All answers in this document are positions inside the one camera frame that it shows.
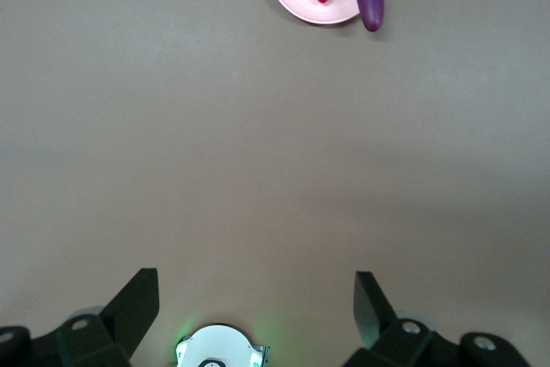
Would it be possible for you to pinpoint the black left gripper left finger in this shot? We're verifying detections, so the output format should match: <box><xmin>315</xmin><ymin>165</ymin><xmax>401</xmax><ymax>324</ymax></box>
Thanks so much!
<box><xmin>0</xmin><ymin>266</ymin><xmax>160</xmax><ymax>367</ymax></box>

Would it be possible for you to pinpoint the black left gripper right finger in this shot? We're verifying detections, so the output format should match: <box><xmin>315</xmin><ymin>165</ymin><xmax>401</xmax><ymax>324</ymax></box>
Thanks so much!
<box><xmin>341</xmin><ymin>271</ymin><xmax>528</xmax><ymax>367</ymax></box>

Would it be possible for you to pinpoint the brown table cloth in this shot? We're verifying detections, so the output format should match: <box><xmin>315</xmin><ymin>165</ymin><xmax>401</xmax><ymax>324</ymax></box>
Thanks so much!
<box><xmin>0</xmin><ymin>0</ymin><xmax>550</xmax><ymax>367</ymax></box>

